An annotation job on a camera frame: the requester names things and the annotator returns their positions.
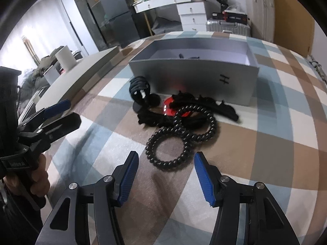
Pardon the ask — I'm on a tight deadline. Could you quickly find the black twisted hair rope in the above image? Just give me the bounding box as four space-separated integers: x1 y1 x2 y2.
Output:
129 75 162 113

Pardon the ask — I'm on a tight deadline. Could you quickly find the black spiral hair tie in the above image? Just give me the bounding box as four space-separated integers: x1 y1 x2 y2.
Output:
145 128 189 172
173 105 218 143

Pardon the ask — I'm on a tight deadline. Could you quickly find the black hair claw clip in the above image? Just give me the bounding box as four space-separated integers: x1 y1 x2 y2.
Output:
133 92 240 128

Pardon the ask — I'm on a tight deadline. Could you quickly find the red China pin badge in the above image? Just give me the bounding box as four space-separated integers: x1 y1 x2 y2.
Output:
163 95 192 117

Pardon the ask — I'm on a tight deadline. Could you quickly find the person's left hand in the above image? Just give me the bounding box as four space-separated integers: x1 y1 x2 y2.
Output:
4 154 50 210

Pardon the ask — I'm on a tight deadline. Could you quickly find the white cylinder bin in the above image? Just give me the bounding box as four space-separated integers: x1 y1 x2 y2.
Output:
55 45 77 71

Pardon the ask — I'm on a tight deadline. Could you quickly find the checkered bed cover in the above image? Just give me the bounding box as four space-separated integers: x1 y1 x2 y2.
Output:
45 35 326 244

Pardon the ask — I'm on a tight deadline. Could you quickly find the glass door cabinet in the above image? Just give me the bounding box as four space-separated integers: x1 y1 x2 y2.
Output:
75 0 113 50

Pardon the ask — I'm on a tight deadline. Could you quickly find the dark grey refrigerator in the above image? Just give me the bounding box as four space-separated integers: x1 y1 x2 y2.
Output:
100 0 150 48

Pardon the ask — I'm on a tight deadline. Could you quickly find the grey cardboard box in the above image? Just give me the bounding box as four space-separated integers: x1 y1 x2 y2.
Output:
129 38 259 106

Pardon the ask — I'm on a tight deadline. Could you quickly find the white desk with drawers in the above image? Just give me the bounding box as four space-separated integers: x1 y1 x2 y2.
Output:
134 0 208 32

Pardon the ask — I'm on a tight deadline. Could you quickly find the silver aluminium suitcase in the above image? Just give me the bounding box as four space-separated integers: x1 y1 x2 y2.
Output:
206 19 251 37

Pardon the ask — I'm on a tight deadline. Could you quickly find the wooden door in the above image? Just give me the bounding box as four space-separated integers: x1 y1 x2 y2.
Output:
274 0 314 57

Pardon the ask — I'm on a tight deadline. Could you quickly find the white upright suitcase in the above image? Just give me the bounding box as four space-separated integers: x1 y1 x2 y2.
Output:
246 0 275 43

